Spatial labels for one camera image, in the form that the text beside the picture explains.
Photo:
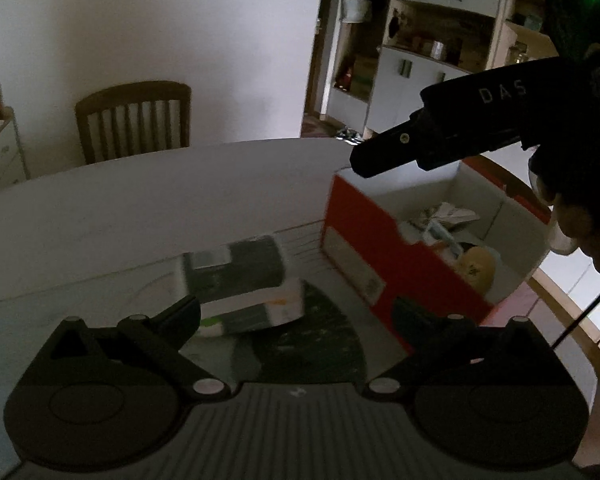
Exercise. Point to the paper wrappers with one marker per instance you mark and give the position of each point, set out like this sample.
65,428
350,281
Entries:
449,216

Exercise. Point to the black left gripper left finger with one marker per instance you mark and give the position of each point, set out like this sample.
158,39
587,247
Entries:
113,399

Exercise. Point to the person's hand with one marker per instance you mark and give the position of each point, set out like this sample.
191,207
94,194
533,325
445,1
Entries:
578,214

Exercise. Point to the hanging grey bag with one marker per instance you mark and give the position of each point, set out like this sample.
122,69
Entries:
355,11

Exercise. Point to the white drawer cabinet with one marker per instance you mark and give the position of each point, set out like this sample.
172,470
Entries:
13,165

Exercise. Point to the white wall cupboard unit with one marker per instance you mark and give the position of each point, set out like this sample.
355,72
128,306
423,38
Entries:
374,71

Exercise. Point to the sneakers on floor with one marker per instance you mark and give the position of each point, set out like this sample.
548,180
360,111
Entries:
349,136

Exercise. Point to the red cardboard shoe box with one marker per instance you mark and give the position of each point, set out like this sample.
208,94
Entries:
370,235

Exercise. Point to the white teal tissue pack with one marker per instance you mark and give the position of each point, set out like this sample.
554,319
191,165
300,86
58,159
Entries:
241,287

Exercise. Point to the dark wooden slatted chair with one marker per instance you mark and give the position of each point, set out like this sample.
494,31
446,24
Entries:
134,119

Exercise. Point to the yellow round plush toy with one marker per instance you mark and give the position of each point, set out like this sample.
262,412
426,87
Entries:
476,266

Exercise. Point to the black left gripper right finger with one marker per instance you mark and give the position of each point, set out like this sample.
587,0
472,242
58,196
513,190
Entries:
497,398

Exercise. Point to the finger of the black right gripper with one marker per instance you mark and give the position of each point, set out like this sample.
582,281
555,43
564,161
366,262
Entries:
387,150

